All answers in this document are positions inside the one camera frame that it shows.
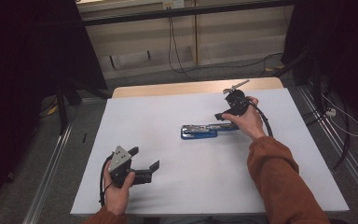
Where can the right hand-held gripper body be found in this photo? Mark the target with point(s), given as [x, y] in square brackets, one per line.
[237, 102]

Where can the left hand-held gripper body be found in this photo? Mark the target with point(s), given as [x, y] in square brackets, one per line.
[119, 158]

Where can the blue stapler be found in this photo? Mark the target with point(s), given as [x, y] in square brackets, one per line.
[199, 134]

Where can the person's right hand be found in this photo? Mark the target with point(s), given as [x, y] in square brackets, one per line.
[250, 123]

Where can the person's left hand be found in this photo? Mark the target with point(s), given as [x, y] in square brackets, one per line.
[116, 199]

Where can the small black stick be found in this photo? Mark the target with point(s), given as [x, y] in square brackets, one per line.
[84, 137]

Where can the white table cover sheet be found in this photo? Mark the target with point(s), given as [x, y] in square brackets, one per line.
[199, 174]

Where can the black stand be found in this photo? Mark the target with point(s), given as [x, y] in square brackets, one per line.
[62, 109]

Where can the white power plug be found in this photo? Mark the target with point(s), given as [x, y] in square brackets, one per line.
[331, 112]

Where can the black curtain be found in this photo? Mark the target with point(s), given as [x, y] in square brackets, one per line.
[12, 62]
[348, 46]

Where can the black metal crossbar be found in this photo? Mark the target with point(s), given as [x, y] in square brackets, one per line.
[136, 16]

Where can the aluminium floor rail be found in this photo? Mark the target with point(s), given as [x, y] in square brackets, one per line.
[354, 169]
[48, 174]

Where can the white wall socket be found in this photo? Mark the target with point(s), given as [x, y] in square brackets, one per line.
[177, 3]

